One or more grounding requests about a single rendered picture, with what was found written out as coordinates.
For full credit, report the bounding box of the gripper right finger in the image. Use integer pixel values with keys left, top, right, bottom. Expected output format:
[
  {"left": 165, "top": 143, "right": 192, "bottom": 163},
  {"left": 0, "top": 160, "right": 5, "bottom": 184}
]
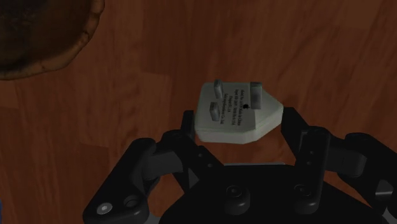
[{"left": 280, "top": 106, "right": 397, "bottom": 224}]

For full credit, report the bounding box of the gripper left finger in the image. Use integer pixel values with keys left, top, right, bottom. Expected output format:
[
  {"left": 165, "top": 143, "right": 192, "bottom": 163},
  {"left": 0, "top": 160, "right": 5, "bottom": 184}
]
[{"left": 82, "top": 109, "right": 225, "bottom": 224}]

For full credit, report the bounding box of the white three-pin power plug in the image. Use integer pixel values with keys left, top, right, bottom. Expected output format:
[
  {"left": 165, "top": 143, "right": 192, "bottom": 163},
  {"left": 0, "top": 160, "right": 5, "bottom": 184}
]
[{"left": 193, "top": 79, "right": 284, "bottom": 145}]

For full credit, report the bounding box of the brown woven basket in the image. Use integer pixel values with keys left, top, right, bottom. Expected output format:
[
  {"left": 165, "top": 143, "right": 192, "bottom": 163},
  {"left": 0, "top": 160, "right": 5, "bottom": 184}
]
[{"left": 0, "top": 0, "right": 106, "bottom": 81}]

